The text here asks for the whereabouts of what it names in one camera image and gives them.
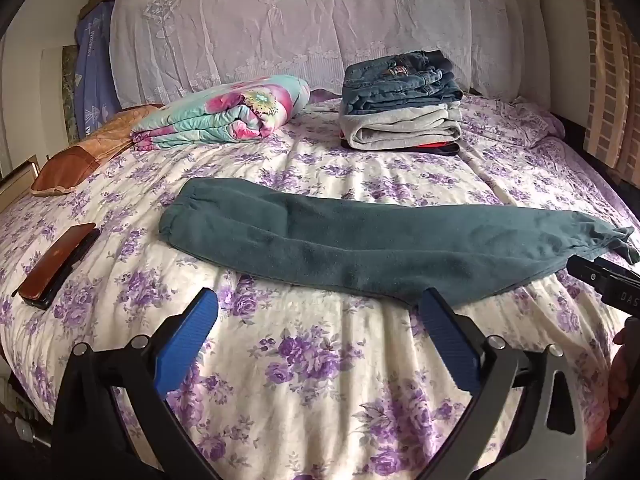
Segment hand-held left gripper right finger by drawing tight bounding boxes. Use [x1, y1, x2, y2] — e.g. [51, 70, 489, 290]
[415, 287, 588, 480]

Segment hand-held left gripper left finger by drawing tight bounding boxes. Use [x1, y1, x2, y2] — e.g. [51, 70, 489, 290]
[50, 287, 221, 480]

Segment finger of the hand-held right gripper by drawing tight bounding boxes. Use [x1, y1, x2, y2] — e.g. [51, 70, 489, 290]
[566, 255, 607, 287]

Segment teal fleece pants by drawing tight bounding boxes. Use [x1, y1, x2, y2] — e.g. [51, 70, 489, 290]
[159, 177, 640, 311]

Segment person's right hand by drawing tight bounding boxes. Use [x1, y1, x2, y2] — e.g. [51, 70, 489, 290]
[609, 330, 640, 413]

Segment brown leather phone case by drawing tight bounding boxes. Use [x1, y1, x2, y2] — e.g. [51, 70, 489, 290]
[12, 222, 101, 310]

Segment purple floral pillow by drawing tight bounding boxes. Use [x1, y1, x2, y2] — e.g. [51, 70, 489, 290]
[457, 92, 568, 148]

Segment folded red black garment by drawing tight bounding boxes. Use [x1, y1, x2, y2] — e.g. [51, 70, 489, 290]
[340, 132, 461, 157]

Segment brick pattern curtain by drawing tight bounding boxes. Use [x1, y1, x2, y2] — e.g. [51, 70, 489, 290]
[575, 0, 640, 186]

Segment orange brown pillow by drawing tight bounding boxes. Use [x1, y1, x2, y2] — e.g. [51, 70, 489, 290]
[31, 104, 163, 197]

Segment folded grey sweatpants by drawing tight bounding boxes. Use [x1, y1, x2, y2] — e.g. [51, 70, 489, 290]
[339, 102, 463, 150]

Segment folded floral quilt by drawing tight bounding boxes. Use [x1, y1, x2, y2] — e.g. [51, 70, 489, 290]
[131, 74, 312, 152]

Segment folded blue jeans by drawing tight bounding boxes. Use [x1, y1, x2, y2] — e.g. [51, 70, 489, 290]
[342, 50, 465, 116]

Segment blue patterned pillow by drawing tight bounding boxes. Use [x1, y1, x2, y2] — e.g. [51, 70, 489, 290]
[75, 0, 123, 141]

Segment lace covered headboard pillows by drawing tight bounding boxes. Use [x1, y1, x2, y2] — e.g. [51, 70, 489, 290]
[109, 0, 551, 111]

